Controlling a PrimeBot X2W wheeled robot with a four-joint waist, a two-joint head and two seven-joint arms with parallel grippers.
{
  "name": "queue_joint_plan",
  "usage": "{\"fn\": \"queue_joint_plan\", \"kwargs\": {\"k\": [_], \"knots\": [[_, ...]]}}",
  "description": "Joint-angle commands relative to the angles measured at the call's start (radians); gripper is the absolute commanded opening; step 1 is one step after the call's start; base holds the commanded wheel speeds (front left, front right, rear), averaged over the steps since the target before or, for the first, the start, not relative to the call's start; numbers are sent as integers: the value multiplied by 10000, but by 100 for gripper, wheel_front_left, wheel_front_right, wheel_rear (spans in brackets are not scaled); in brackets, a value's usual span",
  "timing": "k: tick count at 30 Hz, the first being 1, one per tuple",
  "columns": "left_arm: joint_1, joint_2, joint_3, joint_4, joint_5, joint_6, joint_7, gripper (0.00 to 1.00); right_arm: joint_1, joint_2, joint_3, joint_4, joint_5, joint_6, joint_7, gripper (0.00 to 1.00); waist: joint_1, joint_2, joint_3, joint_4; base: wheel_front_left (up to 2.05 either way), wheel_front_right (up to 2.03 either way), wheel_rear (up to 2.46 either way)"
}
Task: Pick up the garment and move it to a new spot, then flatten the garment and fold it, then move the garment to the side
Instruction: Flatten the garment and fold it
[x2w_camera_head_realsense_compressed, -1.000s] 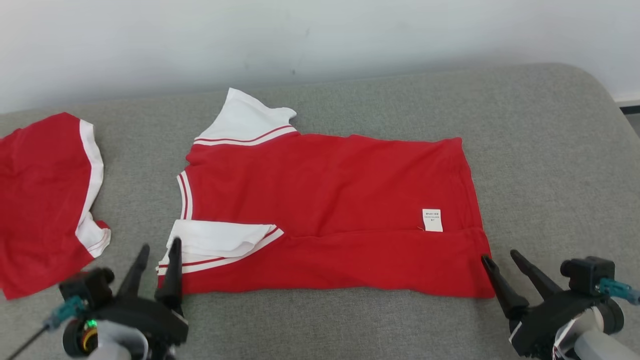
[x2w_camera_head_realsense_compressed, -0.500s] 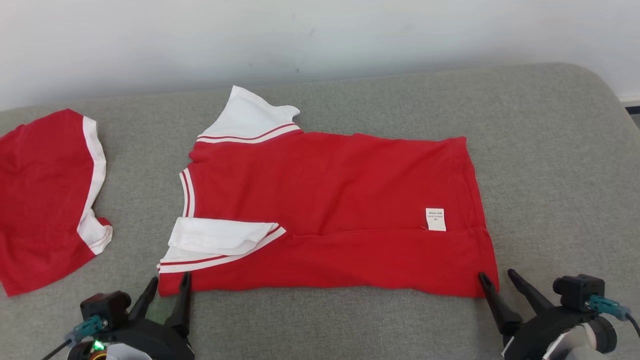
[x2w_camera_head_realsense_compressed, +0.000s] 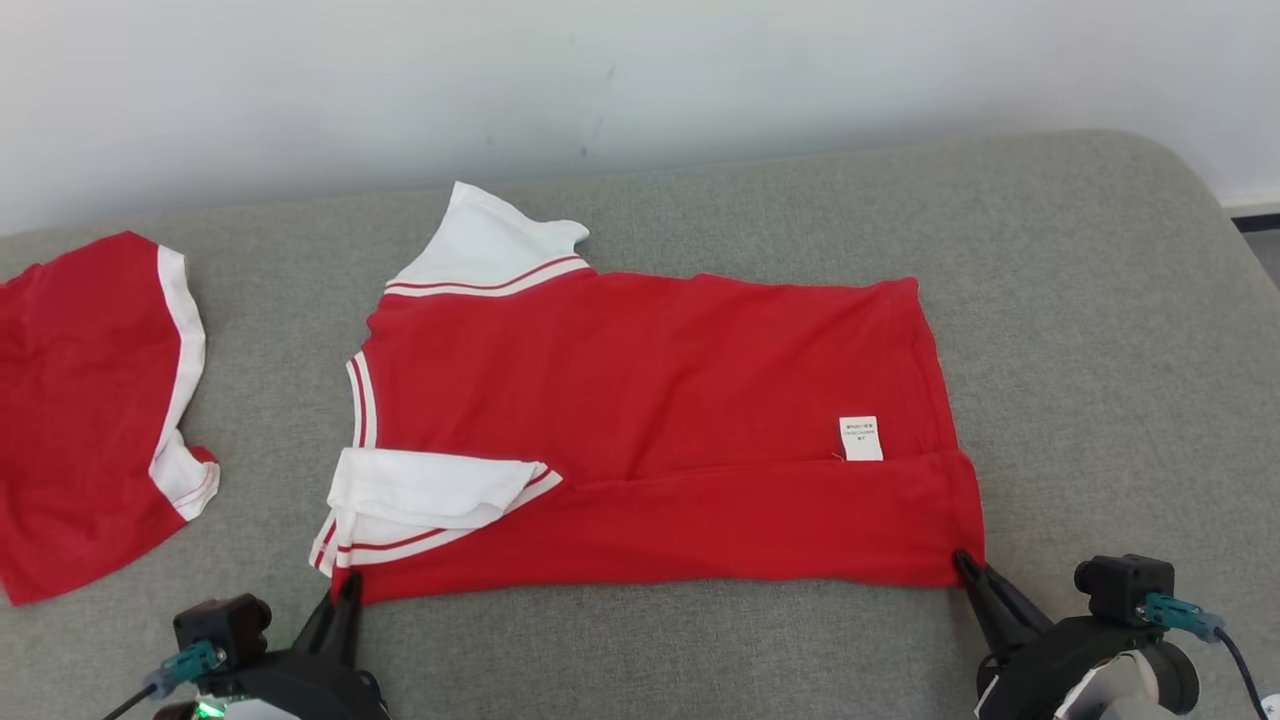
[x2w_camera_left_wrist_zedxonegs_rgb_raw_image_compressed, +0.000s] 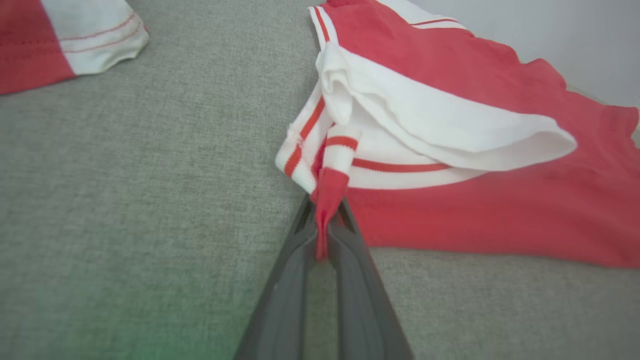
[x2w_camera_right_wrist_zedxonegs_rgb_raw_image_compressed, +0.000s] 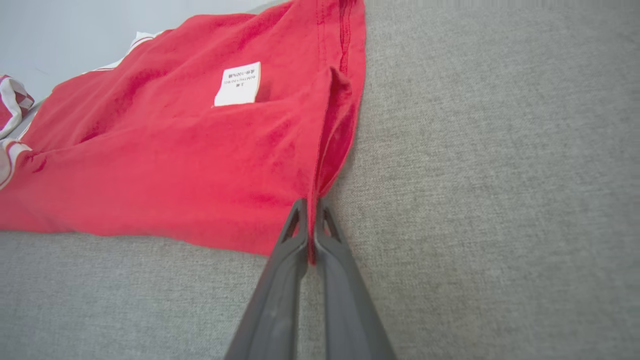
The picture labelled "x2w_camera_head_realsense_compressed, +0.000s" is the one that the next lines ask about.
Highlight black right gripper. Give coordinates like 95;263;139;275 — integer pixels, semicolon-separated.
952;548;1152;720

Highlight left cable with teal connector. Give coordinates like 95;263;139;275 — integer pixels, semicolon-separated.
98;640;227;720

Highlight cable with teal connector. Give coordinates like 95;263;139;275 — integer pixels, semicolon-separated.
98;640;227;720
1143;592;1280;720

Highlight right cable with teal connector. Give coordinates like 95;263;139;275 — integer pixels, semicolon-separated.
1143;592;1280;720

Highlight red shorts with white trim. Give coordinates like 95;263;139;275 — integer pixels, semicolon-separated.
0;231;222;608

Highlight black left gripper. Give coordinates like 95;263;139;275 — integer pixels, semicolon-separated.
205;572;392;720

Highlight red jersey with white sleeves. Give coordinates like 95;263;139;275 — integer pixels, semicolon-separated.
308;181;987;607

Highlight grey fabric sofa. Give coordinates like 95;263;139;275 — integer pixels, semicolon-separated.
0;129;1280;720

